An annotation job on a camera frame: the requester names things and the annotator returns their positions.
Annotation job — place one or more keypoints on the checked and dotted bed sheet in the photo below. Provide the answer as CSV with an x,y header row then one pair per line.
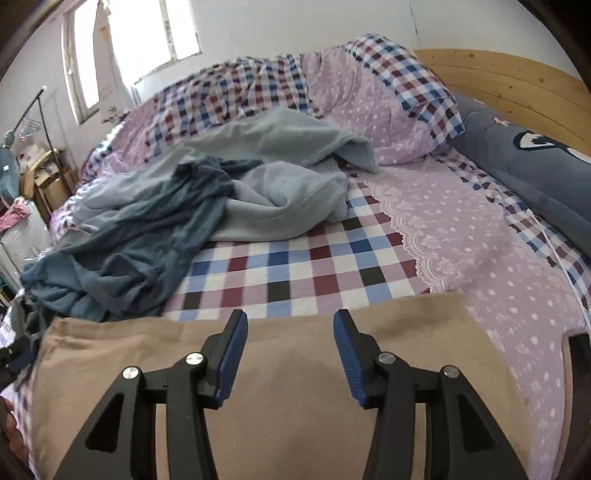
x,y
295,267

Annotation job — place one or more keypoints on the checked and dotted duvet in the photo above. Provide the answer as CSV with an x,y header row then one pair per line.
x,y
351,83

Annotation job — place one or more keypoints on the window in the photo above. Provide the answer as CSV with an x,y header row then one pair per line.
x,y
152,37

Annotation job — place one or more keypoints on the black clothes rack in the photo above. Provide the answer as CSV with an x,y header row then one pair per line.
x,y
32,110

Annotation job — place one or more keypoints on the teal bag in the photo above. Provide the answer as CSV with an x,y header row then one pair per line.
x,y
7,166

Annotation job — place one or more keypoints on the dark teal t-shirt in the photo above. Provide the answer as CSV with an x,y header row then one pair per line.
x,y
152,240

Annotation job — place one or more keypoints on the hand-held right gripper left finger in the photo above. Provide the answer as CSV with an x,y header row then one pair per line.
x,y
233,360

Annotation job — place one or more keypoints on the wooden shelf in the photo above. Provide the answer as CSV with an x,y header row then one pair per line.
x,y
51,180

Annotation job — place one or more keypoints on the pink cloth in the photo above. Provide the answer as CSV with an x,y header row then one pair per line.
x,y
14,217

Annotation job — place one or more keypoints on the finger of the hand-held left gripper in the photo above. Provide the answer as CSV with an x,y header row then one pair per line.
x,y
21,362

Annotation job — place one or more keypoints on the blue-grey animal face pillow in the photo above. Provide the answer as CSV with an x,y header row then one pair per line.
x,y
517,157

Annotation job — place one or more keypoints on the olive grey garment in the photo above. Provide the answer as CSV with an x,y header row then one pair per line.
x,y
30,314

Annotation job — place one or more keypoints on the wooden headboard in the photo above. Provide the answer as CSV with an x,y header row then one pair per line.
x,y
508,78

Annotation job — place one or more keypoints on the person's left hand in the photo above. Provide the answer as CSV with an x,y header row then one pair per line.
x,y
11,434

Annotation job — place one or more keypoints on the tan t-shirt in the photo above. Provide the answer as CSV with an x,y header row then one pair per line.
x,y
300,392

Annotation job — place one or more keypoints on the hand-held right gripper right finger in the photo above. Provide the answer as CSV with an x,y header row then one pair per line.
x,y
351,364

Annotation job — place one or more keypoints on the white printed curtain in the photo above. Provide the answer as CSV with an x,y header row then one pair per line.
x,y
105,46

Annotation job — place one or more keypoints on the light grey-blue sweatshirt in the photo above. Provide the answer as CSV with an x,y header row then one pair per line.
x,y
286,184

